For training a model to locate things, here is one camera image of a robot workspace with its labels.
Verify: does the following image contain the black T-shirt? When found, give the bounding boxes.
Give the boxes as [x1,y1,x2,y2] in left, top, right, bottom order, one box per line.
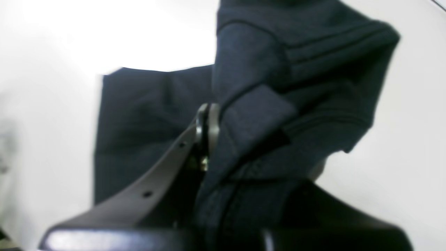
[94,0,400,251]

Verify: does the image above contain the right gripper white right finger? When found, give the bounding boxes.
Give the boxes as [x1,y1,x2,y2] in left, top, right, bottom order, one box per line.
[208,103,415,251]

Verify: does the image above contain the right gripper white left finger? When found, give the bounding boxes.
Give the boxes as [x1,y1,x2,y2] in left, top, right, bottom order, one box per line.
[38,104,211,251]

